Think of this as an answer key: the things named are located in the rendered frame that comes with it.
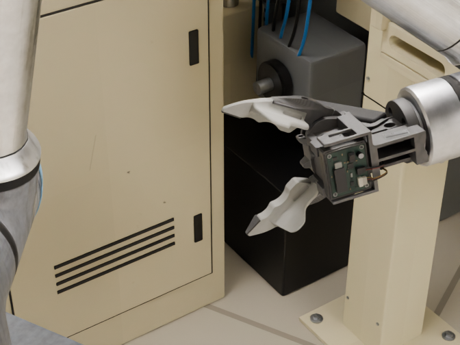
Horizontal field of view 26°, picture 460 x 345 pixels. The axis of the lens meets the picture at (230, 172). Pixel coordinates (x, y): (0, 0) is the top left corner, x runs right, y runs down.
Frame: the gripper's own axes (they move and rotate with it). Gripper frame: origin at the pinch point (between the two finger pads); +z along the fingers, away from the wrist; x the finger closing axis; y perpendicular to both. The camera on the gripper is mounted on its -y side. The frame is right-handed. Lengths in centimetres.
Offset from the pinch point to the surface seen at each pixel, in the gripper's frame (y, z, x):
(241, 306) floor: -99, -15, 83
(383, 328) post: -73, -40, 82
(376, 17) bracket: -52, -39, 6
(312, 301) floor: -96, -31, 85
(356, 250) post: -79, -38, 65
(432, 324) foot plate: -80, -54, 91
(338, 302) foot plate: -93, -37, 86
